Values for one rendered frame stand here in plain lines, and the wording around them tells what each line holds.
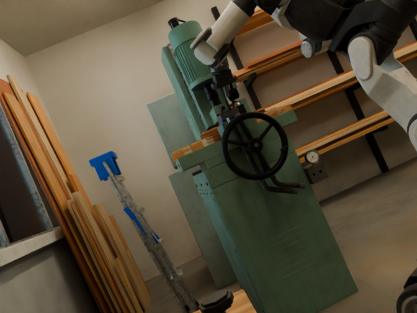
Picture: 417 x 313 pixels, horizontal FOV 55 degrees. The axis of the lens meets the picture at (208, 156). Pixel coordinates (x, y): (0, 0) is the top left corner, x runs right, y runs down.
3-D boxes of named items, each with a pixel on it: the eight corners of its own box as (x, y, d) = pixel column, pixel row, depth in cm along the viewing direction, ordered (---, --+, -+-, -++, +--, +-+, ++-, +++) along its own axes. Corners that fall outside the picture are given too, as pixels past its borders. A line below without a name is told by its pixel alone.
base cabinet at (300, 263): (274, 335, 178) (210, 189, 181) (246, 301, 235) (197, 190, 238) (359, 290, 185) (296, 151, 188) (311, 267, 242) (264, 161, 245)
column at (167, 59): (213, 167, 217) (160, 47, 219) (208, 169, 239) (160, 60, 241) (250, 151, 221) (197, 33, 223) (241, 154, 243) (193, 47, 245)
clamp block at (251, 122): (228, 142, 174) (220, 123, 175) (223, 146, 188) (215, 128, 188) (259, 129, 177) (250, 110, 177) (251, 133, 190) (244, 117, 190)
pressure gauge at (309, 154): (311, 169, 181) (304, 153, 182) (308, 169, 185) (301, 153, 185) (323, 163, 182) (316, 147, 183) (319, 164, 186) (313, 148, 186)
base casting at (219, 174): (210, 189, 181) (202, 171, 181) (197, 190, 238) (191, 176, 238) (296, 151, 188) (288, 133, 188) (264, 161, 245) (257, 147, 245)
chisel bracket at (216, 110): (219, 123, 196) (212, 107, 196) (215, 127, 210) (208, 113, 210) (233, 117, 197) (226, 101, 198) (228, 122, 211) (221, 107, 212)
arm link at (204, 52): (214, 62, 169) (208, 75, 152) (195, 46, 167) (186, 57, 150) (230, 43, 164) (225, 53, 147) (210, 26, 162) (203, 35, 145)
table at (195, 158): (183, 169, 171) (177, 156, 171) (179, 173, 201) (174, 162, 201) (306, 115, 180) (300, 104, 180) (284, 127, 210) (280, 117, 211)
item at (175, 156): (174, 161, 196) (171, 154, 196) (174, 162, 198) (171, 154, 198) (293, 110, 206) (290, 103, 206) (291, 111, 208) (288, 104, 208)
